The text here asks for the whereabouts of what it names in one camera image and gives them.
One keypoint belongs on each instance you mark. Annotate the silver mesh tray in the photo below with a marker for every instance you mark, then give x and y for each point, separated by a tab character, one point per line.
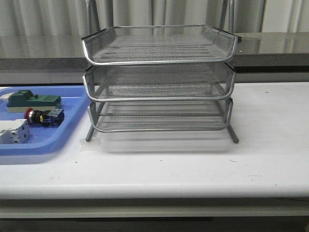
198	81
133	45
128	116

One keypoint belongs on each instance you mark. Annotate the red emergency stop button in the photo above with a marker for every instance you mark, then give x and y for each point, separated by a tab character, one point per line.
48	118

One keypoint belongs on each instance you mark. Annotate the silver mesh bottom tray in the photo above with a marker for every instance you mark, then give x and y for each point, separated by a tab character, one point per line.
128	116

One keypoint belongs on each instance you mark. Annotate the silver mesh top tray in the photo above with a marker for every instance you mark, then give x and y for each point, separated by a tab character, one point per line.
133	45

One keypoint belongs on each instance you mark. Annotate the blue plastic tray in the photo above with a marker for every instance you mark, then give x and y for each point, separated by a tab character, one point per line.
43	142

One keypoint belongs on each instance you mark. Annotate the white circuit breaker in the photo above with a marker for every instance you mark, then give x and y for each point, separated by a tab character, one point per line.
14	131

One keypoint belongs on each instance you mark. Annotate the grey metal rack frame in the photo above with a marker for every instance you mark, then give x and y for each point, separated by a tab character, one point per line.
92	19

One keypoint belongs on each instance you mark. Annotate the green and beige switch block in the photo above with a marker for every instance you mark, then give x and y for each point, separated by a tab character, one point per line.
21	100

